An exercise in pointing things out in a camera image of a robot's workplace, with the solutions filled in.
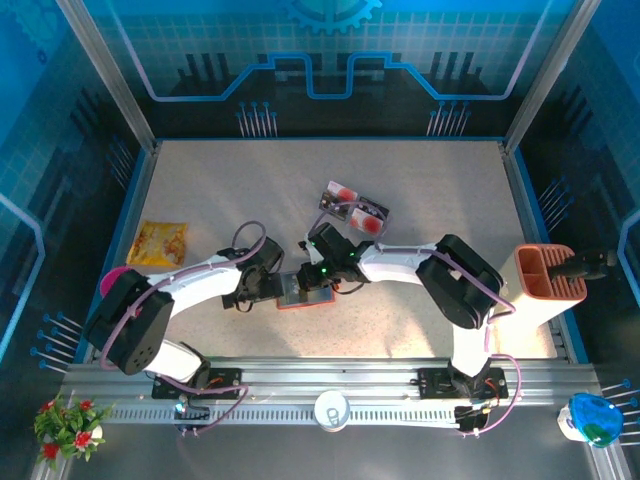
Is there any yellow snack packet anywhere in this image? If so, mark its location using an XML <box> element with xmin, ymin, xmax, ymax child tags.
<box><xmin>125</xmin><ymin>220</ymin><xmax>190</xmax><ymax>267</ymax></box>

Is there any black knife handle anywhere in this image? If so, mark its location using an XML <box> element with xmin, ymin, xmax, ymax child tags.
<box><xmin>548</xmin><ymin>248</ymin><xmax>620</xmax><ymax>289</ymax></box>

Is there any pink round lid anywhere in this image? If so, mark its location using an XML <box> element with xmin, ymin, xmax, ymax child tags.
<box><xmin>99</xmin><ymin>265</ymin><xmax>133</xmax><ymax>298</ymax></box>

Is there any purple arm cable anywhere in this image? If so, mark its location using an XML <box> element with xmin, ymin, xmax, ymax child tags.
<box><xmin>99</xmin><ymin>221</ymin><xmax>267</xmax><ymax>437</ymax></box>
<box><xmin>307</xmin><ymin>201</ymin><xmax>524</xmax><ymax>439</ymax></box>

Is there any aluminium frame post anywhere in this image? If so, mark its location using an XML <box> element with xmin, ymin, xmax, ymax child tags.
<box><xmin>502</xmin><ymin>0</ymin><xmax>602</xmax><ymax>154</ymax></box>
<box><xmin>54</xmin><ymin>0</ymin><xmax>159</xmax><ymax>154</ymax></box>

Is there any slotted grey cable duct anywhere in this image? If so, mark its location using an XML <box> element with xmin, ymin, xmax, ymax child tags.
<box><xmin>107</xmin><ymin>404</ymin><xmax>464</xmax><ymax>427</ymax></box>

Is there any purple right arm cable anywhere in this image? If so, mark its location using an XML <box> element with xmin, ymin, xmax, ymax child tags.
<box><xmin>307</xmin><ymin>201</ymin><xmax>524</xmax><ymax>439</ymax></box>

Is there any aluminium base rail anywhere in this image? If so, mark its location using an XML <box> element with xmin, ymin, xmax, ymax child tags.
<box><xmin>60</xmin><ymin>355</ymin><xmax>601</xmax><ymax>402</ymax></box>

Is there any orange plastic holder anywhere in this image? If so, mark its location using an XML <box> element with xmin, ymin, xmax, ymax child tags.
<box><xmin>492</xmin><ymin>243</ymin><xmax>589</xmax><ymax>362</ymax></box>

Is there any artificial plant with red flowers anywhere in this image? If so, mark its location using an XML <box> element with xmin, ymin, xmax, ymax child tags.
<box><xmin>33</xmin><ymin>394</ymin><xmax>114</xmax><ymax>471</ymax></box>

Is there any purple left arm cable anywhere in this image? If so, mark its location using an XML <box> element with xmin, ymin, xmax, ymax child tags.
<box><xmin>99</xmin><ymin>221</ymin><xmax>267</xmax><ymax>437</ymax></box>

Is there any blue and grey table frame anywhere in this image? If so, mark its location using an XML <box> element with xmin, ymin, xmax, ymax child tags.
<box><xmin>73</xmin><ymin>133</ymin><xmax>592</xmax><ymax>364</ymax></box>

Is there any white paper cup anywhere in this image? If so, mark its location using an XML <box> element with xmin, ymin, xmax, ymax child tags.
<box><xmin>313</xmin><ymin>389</ymin><xmax>352</xmax><ymax>433</ymax></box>

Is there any orange card holder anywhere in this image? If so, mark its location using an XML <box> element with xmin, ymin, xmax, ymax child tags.
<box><xmin>276</xmin><ymin>269</ymin><xmax>336</xmax><ymax>312</ymax></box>

